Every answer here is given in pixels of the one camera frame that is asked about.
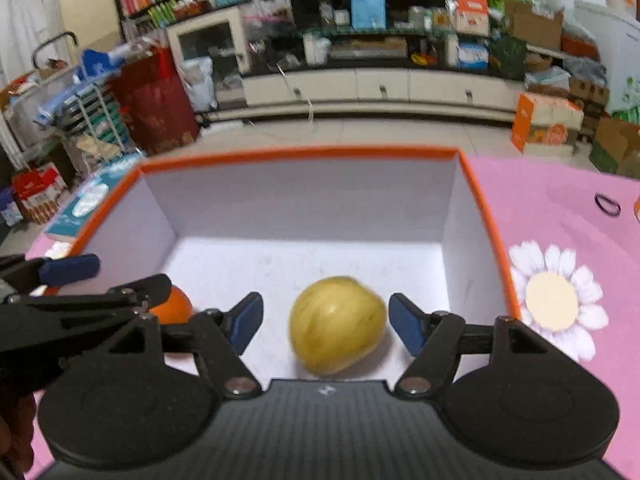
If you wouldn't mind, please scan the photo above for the large orange fruit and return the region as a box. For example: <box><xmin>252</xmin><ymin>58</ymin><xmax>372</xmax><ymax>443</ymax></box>
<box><xmin>150</xmin><ymin>285</ymin><xmax>194</xmax><ymax>325</ymax></box>

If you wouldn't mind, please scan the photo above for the yellow-green pear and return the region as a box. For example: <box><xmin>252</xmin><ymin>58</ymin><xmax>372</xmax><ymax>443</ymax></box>
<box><xmin>288</xmin><ymin>276</ymin><xmax>387</xmax><ymax>376</ymax></box>

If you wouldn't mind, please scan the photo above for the teal paperback book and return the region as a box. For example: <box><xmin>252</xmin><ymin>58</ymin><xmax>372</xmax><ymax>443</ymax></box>
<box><xmin>44</xmin><ymin>153</ymin><xmax>144</xmax><ymax>243</ymax></box>

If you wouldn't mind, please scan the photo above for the red white carton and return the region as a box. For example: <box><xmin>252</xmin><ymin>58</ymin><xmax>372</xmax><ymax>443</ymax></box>
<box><xmin>12</xmin><ymin>162</ymin><xmax>70</xmax><ymax>226</ymax></box>

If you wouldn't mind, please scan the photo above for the orange cardboard box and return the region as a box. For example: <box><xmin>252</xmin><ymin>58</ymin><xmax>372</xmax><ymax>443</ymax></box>
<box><xmin>66</xmin><ymin>146</ymin><xmax>518</xmax><ymax>385</ymax></box>

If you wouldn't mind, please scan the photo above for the pink floral tablecloth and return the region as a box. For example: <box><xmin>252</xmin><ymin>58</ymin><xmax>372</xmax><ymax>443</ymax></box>
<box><xmin>22</xmin><ymin>154</ymin><xmax>640</xmax><ymax>480</ymax></box>

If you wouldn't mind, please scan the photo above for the red gift bag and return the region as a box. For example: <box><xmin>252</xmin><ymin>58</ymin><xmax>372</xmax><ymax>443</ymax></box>
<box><xmin>111</xmin><ymin>48</ymin><xmax>200</xmax><ymax>155</ymax></box>

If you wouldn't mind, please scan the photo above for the metal shopping trolley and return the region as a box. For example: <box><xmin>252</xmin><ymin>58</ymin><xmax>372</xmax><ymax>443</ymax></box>
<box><xmin>32</xmin><ymin>32</ymin><xmax>136</xmax><ymax>165</ymax></box>

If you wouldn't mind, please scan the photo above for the orange fruit carton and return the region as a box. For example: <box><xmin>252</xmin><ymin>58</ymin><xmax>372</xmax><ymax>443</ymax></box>
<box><xmin>511</xmin><ymin>92</ymin><xmax>584</xmax><ymax>157</ymax></box>

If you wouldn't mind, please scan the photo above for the white TV cabinet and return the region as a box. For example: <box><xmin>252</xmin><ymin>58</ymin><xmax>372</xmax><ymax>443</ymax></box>
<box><xmin>241</xmin><ymin>66</ymin><xmax>526</xmax><ymax>122</ymax></box>

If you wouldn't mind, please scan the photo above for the white glass-door cabinet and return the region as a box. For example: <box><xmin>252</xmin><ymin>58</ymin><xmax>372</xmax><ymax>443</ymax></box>
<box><xmin>166</xmin><ymin>6</ymin><xmax>250</xmax><ymax>75</ymax></box>

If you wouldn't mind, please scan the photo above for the white air conditioner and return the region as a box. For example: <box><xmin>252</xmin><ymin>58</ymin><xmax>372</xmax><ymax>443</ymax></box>
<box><xmin>60</xmin><ymin>0</ymin><xmax>120</xmax><ymax>51</ymax></box>

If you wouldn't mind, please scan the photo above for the orange white snack box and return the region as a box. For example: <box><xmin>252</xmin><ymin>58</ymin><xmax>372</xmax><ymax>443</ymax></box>
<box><xmin>454</xmin><ymin>0</ymin><xmax>490</xmax><ymax>37</ymax></box>

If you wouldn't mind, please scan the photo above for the brown cardboard box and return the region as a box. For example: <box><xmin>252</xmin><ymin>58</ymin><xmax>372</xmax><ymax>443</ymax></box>
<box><xmin>504</xmin><ymin>0</ymin><xmax>564</xmax><ymax>51</ymax></box>

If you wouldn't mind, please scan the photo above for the blue paper package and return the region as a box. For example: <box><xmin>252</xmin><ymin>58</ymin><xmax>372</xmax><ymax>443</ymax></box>
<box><xmin>350</xmin><ymin>0</ymin><xmax>386</xmax><ymax>30</ymax></box>

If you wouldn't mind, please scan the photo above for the white mini fridge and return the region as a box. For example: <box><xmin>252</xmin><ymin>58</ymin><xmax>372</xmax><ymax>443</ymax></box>
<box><xmin>574</xmin><ymin>0</ymin><xmax>640</xmax><ymax>124</ymax></box>

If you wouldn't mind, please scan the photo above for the black hair tie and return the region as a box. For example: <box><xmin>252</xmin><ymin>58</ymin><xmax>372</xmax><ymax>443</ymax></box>
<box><xmin>593</xmin><ymin>193</ymin><xmax>623</xmax><ymax>218</ymax></box>

